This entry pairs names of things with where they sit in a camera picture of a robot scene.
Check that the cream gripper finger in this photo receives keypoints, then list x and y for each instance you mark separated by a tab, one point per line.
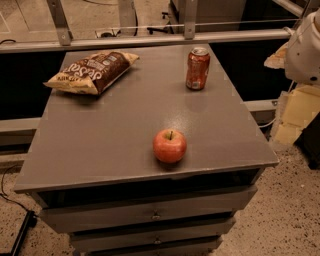
277	59
302	106

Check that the red apple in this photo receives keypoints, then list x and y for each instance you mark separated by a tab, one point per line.
169	145

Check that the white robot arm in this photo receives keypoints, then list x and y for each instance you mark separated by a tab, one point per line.
300	59

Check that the brown chip bag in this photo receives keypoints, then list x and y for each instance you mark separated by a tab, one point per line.
93	74

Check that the orange soda can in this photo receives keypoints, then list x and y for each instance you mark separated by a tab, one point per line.
197	68

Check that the grey drawer cabinet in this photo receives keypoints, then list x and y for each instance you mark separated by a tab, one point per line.
92	169

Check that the metal railing frame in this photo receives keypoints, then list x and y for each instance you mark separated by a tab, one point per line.
70	25

